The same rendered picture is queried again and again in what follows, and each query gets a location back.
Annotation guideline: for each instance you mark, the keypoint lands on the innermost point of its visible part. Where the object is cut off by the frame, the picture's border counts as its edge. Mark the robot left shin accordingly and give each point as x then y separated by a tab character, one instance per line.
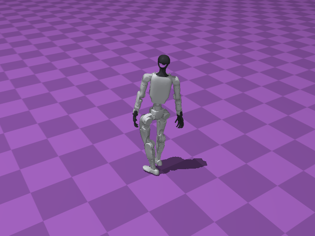
150	153

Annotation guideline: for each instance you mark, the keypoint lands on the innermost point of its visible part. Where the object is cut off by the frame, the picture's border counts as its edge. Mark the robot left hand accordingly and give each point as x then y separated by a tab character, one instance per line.
134	118

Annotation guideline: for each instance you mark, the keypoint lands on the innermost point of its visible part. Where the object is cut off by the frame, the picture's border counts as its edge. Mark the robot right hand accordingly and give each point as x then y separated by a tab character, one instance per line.
180	120

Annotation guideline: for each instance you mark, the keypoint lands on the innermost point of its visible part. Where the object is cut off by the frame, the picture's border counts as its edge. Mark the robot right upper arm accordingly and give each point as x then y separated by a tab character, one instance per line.
176	86

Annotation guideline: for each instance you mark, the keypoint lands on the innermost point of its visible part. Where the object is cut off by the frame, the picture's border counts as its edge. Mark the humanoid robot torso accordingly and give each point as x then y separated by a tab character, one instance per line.
159	92

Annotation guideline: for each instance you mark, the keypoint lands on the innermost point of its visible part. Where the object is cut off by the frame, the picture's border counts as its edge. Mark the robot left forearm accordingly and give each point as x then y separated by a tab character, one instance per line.
137	103

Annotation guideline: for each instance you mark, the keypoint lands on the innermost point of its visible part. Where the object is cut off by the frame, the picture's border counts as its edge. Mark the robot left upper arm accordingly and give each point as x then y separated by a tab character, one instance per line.
145	79

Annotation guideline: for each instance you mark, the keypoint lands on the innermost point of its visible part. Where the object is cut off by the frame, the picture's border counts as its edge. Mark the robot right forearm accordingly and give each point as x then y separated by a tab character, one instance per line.
178	106

